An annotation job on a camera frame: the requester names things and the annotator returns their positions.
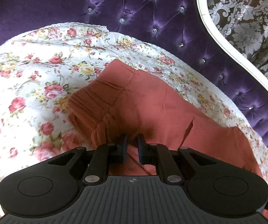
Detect floral blanket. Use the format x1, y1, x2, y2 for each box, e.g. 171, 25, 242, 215
0, 22, 268, 224

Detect brown damask patterned curtain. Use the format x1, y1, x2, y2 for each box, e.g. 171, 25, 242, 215
205, 0, 268, 91

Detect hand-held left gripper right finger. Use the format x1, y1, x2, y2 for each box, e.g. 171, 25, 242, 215
137, 134, 216, 184

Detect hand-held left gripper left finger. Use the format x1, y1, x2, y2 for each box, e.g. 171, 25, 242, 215
47, 134, 129, 184

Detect purple tufted sofa white frame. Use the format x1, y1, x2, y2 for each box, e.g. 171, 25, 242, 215
0, 0, 268, 150

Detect rust red pants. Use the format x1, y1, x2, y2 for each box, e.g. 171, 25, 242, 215
67, 59, 268, 224

